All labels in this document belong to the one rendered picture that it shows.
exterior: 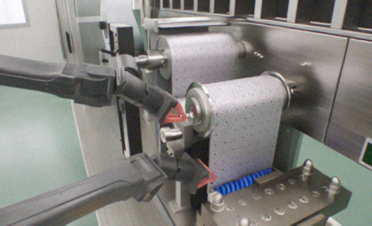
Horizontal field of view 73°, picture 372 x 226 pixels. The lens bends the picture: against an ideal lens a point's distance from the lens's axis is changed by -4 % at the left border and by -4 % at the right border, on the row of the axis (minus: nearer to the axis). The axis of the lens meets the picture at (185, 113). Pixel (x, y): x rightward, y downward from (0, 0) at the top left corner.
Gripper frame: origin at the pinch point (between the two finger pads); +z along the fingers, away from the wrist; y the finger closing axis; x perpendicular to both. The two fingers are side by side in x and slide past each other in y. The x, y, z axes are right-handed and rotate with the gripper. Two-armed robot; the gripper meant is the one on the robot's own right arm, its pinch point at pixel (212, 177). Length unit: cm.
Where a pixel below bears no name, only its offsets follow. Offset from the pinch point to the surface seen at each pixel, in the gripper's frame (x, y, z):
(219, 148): 8.6, 0.3, -3.4
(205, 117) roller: 14.7, -0.7, -11.8
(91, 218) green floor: -109, -110, 24
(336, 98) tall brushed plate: 34.1, 10.2, 15.7
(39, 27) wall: -39, -556, -49
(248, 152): 10.1, 0.3, 7.4
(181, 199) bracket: -13.7, -7.8, 0.9
